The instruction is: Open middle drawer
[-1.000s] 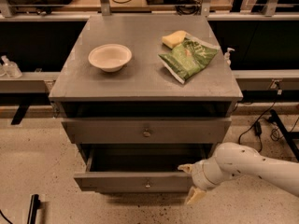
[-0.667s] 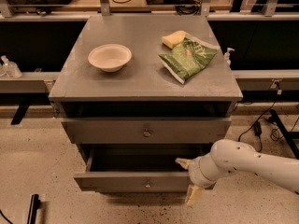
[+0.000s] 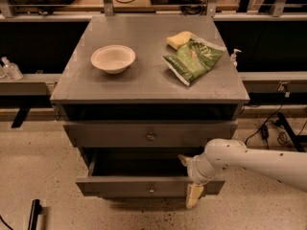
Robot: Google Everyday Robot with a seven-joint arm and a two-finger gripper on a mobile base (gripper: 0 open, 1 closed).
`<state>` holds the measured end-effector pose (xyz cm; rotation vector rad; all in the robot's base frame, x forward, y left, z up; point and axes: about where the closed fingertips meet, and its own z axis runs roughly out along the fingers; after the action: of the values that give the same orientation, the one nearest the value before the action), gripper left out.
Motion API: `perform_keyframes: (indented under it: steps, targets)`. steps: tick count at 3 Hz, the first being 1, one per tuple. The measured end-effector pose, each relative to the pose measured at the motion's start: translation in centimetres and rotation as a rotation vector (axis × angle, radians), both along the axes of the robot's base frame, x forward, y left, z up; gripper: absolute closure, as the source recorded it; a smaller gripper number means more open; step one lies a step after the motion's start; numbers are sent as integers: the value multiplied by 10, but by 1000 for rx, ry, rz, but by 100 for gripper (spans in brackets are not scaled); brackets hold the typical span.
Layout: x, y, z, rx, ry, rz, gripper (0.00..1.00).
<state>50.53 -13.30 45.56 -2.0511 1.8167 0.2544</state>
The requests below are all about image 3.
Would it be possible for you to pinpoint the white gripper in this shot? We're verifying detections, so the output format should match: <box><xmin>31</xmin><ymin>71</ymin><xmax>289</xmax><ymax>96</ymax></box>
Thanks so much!
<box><xmin>177</xmin><ymin>154</ymin><xmax>218</xmax><ymax>209</ymax></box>

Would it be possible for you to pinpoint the grey drawer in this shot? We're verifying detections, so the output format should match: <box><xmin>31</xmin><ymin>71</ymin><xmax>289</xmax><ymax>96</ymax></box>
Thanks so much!
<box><xmin>63</xmin><ymin>121</ymin><xmax>238</xmax><ymax>148</ymax></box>
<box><xmin>75</xmin><ymin>150</ymin><xmax>226</xmax><ymax>199</ymax></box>

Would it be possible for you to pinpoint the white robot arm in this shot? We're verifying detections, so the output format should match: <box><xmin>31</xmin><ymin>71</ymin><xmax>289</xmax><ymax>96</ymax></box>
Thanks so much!
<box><xmin>178</xmin><ymin>139</ymin><xmax>307</xmax><ymax>209</ymax></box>

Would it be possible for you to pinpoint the grey top drawer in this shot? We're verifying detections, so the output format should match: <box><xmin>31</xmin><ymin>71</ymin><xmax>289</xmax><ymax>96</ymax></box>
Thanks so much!
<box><xmin>63</xmin><ymin>121</ymin><xmax>238</xmax><ymax>148</ymax></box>

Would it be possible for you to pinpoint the grey drawer cabinet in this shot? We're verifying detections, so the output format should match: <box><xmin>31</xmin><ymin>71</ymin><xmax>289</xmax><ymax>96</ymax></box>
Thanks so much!
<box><xmin>49</xmin><ymin>14</ymin><xmax>250</xmax><ymax>200</ymax></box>

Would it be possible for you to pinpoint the black stand leg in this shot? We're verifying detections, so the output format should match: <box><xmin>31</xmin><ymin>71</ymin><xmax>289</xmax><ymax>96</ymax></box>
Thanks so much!
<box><xmin>277</xmin><ymin>112</ymin><xmax>307</xmax><ymax>152</ymax></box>

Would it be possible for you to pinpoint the green chip bag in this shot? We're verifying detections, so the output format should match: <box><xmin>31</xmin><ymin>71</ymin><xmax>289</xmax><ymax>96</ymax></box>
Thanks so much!
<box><xmin>163</xmin><ymin>35</ymin><xmax>225</xmax><ymax>86</ymax></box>

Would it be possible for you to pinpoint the white pump bottle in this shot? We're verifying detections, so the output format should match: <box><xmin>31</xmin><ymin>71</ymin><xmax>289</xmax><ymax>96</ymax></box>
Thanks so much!
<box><xmin>230</xmin><ymin>49</ymin><xmax>242</xmax><ymax>67</ymax></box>

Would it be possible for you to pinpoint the yellow sponge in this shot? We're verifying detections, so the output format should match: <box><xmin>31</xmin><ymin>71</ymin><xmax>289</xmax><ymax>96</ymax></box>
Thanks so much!
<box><xmin>166</xmin><ymin>31</ymin><xmax>192</xmax><ymax>50</ymax></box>

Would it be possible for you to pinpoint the white bowl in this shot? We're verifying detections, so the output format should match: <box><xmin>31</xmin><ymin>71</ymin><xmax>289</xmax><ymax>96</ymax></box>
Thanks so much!
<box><xmin>90</xmin><ymin>45</ymin><xmax>136</xmax><ymax>74</ymax></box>

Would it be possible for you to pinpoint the black object on floor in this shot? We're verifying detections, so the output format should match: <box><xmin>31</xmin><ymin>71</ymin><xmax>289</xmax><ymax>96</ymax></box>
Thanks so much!
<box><xmin>27</xmin><ymin>199</ymin><xmax>42</xmax><ymax>230</ymax></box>

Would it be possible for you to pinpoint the clear sanitizer bottle left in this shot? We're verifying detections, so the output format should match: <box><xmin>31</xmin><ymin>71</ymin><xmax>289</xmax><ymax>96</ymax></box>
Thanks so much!
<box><xmin>1</xmin><ymin>57</ymin><xmax>23</xmax><ymax>81</ymax></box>

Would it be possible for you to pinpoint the black floor cable with adapter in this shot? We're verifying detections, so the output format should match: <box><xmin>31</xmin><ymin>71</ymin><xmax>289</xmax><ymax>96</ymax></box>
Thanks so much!
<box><xmin>244</xmin><ymin>103</ymin><xmax>287</xmax><ymax>150</ymax></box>

